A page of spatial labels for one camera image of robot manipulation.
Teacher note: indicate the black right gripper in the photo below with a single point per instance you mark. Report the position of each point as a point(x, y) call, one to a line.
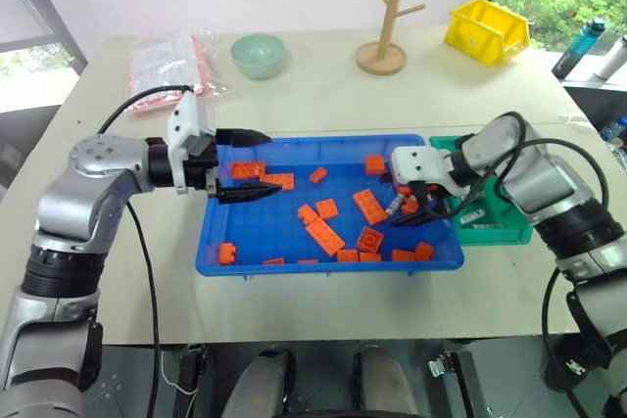
point(427, 198)

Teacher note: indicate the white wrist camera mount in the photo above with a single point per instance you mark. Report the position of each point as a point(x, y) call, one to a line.
point(188, 119)
point(421, 163)

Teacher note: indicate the white bottle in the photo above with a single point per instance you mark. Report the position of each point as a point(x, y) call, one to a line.
point(612, 58)

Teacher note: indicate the mint green bowl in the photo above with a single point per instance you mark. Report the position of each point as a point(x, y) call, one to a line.
point(258, 56)

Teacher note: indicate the teal water bottle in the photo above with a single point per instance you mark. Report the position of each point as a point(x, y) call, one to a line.
point(575, 53)

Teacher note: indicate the blue plastic bin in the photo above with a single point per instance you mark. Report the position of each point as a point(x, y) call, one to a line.
point(274, 227)

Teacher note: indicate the wooden mug tree stand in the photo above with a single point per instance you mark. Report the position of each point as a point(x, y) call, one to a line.
point(382, 58)

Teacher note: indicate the silver cylindrical battery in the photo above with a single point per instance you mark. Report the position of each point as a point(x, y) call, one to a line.
point(393, 206)

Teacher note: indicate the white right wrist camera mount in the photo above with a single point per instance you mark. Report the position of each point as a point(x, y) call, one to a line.
point(421, 163)

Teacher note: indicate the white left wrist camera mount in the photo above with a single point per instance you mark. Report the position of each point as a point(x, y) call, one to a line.
point(188, 119)

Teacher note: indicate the clear plastic water bottle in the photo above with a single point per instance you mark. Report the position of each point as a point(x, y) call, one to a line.
point(618, 136)

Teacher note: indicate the clear plastic bag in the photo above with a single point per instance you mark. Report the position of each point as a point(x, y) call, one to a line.
point(161, 65)

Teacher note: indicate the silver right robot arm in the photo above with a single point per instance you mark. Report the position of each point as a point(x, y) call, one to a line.
point(539, 178)

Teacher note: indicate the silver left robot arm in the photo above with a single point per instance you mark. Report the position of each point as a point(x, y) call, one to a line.
point(73, 202)

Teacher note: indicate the black table leg with caster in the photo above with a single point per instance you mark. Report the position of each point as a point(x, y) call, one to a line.
point(463, 384)

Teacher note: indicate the yellow plastic bin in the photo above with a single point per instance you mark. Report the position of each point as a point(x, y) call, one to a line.
point(482, 33)

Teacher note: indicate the grey rounded robot leg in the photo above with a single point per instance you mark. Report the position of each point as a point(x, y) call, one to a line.
point(257, 384)
point(384, 384)

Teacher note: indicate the green plastic bin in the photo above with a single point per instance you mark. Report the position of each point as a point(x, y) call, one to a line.
point(495, 234)

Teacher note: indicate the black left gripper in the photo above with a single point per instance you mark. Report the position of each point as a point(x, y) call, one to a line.
point(198, 171)

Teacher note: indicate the orange toy brick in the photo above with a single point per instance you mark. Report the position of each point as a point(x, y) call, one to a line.
point(327, 208)
point(370, 240)
point(318, 175)
point(371, 257)
point(274, 262)
point(279, 181)
point(226, 253)
point(348, 256)
point(403, 256)
point(404, 190)
point(307, 214)
point(374, 165)
point(425, 251)
point(370, 205)
point(325, 237)
point(247, 170)

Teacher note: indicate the white cylindrical battery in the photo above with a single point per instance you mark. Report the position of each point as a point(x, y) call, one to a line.
point(489, 226)
point(472, 216)

